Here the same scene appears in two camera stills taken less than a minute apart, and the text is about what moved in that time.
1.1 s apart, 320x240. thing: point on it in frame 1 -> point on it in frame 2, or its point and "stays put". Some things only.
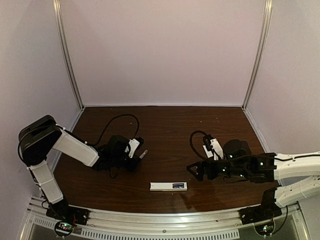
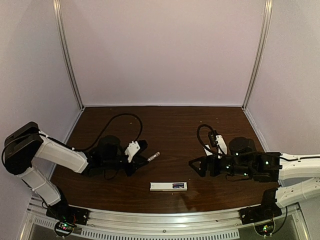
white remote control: (168, 186) stays put
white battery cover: (208, 153) stays put
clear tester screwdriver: (143, 154) -> (156, 155)
